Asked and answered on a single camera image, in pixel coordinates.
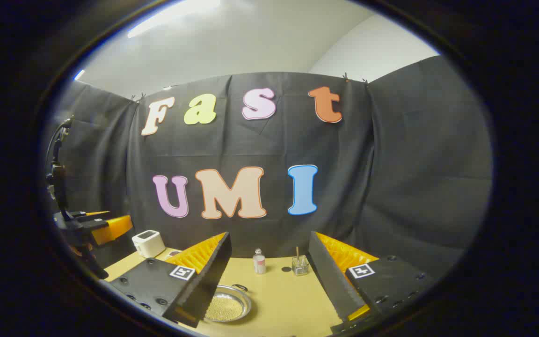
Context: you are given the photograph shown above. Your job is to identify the pile of yellow soybeans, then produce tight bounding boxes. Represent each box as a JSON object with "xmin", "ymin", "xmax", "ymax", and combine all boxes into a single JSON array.
[{"xmin": 206, "ymin": 294, "xmax": 245, "ymax": 322}]

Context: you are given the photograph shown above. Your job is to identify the steel pot with black handle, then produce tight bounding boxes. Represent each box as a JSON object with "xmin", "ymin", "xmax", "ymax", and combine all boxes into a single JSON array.
[{"xmin": 204, "ymin": 284, "xmax": 253, "ymax": 322}]

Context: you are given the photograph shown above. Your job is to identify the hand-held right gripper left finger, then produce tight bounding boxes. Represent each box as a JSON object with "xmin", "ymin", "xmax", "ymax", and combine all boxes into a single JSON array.
[{"xmin": 108, "ymin": 232, "xmax": 233, "ymax": 328}]

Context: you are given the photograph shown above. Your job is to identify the white toaster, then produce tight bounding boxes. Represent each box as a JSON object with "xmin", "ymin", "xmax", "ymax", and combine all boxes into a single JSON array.
[{"xmin": 131, "ymin": 229, "xmax": 166, "ymax": 258}]

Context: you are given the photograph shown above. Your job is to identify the glass cup with sticks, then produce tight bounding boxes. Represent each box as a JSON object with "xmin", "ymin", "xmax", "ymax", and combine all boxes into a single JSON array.
[{"xmin": 292, "ymin": 247, "xmax": 310, "ymax": 277}]

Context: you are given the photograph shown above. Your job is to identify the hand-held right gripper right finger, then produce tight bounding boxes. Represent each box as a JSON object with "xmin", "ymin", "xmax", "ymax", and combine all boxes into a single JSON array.
[{"xmin": 307, "ymin": 231, "xmax": 434, "ymax": 335}]

